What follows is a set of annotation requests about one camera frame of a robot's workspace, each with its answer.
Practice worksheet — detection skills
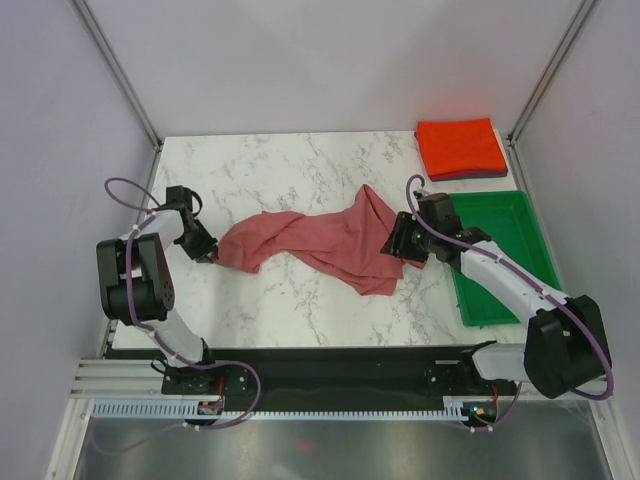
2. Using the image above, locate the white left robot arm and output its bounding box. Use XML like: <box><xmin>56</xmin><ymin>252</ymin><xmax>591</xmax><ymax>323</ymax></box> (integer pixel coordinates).
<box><xmin>96</xmin><ymin>185</ymin><xmax>220</xmax><ymax>393</ymax></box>

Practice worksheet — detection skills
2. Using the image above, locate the aluminium right corner post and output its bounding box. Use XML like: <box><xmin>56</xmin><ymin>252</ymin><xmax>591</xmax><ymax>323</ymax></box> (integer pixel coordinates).
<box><xmin>506</xmin><ymin>0</ymin><xmax>600</xmax><ymax>147</ymax></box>

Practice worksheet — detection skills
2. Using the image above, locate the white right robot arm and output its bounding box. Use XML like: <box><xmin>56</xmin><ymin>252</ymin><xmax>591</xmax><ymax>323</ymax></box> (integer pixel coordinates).
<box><xmin>381</xmin><ymin>212</ymin><xmax>614</xmax><ymax>401</ymax></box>

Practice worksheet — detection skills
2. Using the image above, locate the white slotted cable duct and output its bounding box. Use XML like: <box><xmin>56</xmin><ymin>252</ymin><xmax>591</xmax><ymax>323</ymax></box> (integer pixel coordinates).
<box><xmin>92</xmin><ymin>398</ymin><xmax>499</xmax><ymax>421</ymax></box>

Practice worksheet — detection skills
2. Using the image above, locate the aluminium corner post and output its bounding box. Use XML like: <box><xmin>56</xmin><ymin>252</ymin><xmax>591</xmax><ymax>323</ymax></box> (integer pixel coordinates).
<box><xmin>506</xmin><ymin>0</ymin><xmax>600</xmax><ymax>147</ymax></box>
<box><xmin>69</xmin><ymin>0</ymin><xmax>163</xmax><ymax>151</ymax></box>

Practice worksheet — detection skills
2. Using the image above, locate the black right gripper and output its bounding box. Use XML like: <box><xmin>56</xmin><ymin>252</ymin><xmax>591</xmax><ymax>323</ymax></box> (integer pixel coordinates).
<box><xmin>380</xmin><ymin>211</ymin><xmax>438</xmax><ymax>263</ymax></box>

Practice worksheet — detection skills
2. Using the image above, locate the pink t shirt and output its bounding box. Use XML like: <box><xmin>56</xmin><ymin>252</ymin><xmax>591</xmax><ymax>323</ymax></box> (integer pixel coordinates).
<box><xmin>215</xmin><ymin>185</ymin><xmax>426</xmax><ymax>296</ymax></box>

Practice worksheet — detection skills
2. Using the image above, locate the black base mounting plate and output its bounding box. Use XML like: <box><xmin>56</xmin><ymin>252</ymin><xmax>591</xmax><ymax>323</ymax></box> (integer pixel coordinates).
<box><xmin>107</xmin><ymin>345</ymin><xmax>516</xmax><ymax>411</ymax></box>

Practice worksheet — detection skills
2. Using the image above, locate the green plastic tray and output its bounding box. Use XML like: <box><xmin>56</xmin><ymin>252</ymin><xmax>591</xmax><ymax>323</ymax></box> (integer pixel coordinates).
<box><xmin>443</xmin><ymin>189</ymin><xmax>563</xmax><ymax>328</ymax></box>

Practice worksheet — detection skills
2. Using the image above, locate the aluminium left corner post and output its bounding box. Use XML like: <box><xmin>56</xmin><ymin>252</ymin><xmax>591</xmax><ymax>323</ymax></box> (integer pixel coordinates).
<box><xmin>69</xmin><ymin>0</ymin><xmax>163</xmax><ymax>151</ymax></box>

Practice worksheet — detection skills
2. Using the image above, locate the folded orange t shirt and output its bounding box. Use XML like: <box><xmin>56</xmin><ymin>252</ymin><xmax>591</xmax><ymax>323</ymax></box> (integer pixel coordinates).
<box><xmin>414</xmin><ymin>118</ymin><xmax>507</xmax><ymax>181</ymax></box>

